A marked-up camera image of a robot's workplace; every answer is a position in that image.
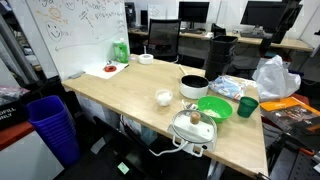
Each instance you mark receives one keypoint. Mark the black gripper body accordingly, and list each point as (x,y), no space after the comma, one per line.
(288,16)

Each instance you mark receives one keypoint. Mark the green plastic bowl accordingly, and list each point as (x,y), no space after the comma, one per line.
(221,103)

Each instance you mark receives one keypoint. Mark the rice and peanut mix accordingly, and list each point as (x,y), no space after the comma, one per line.
(210,113)

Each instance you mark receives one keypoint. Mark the white pot with black interior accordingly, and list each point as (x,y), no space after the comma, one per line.
(194,89)

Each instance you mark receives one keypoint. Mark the small clear bowl white contents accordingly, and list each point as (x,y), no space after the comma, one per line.
(164,97)

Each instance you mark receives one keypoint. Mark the long wooden office desk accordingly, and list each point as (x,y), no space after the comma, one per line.
(293,43)

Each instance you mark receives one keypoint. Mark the large black computer monitor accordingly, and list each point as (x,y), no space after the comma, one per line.
(260,13)

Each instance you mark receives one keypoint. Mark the black keyboard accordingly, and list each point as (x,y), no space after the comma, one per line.
(250,34)

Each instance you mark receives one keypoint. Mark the white plastic bag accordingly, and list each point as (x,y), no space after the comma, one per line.
(275,80)

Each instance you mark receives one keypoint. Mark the black landfill bin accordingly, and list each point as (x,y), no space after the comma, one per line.
(216,66)
(223,45)

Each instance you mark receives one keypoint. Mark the red topped white cabinet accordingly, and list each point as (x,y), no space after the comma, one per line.
(301,98)
(20,156)

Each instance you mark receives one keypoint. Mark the clear plastic wrap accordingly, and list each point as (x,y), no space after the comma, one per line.
(228,86)

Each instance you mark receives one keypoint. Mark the dark green plastic cup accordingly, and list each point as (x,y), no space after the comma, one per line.
(247,108)

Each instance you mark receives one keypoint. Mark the black mesh office chair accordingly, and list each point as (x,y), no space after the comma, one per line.
(163,36)

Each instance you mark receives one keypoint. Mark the small whiteboard with writing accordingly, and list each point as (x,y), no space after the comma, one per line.
(156,11)

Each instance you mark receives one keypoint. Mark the small snack packet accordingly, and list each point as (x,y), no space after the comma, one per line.
(189,105)

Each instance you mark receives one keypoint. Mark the glass lid with wooden knob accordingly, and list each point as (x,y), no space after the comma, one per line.
(195,117)

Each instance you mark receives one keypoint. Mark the white tape roll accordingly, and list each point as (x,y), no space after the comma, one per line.
(146,59)

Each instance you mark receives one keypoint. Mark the white kitchen scale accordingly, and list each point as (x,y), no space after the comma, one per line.
(191,147)

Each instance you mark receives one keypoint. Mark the green wipes bottle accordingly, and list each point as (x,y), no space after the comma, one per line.
(121,51)

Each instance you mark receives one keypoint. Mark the white tray with red item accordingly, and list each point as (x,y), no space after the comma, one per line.
(100,71)

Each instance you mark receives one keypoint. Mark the whiteboard with smiley drawing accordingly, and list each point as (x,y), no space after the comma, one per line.
(83,40)

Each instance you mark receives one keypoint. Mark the stack of blue bins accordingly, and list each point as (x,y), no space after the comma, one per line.
(50,123)

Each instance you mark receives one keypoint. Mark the crinkly clear plastic bag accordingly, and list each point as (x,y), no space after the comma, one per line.
(11,91)

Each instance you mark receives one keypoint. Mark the black bin with white text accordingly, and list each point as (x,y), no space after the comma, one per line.
(10,113)

